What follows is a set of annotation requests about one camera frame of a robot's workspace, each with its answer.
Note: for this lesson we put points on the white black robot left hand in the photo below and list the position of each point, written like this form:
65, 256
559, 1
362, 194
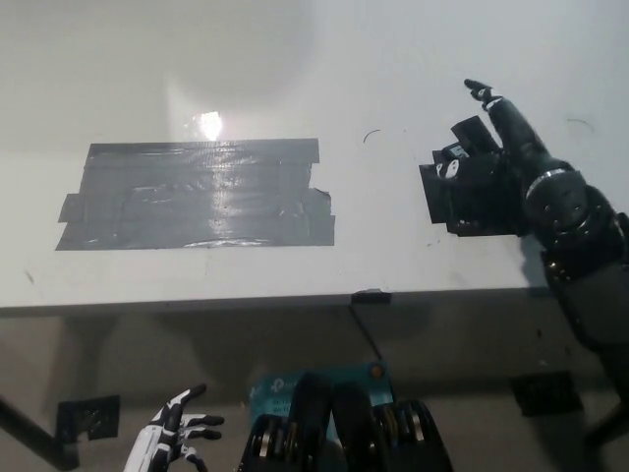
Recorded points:
164, 432

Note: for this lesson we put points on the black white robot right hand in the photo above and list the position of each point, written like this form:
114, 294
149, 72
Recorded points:
518, 137

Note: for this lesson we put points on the black stapler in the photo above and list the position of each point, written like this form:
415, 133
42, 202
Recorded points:
474, 133

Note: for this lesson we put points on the black tape spot on desk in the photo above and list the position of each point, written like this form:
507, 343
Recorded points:
447, 204

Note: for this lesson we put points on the black desk leg bar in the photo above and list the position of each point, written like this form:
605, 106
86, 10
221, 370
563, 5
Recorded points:
34, 432

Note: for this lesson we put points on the black ribbed robot body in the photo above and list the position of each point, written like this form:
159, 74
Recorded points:
354, 432

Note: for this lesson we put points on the black floor tape mark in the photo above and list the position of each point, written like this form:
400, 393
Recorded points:
545, 393
88, 418

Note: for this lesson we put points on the small black tape strip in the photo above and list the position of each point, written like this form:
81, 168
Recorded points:
372, 296

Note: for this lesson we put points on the grey duct tape patch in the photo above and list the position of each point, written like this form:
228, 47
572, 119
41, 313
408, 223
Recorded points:
196, 196

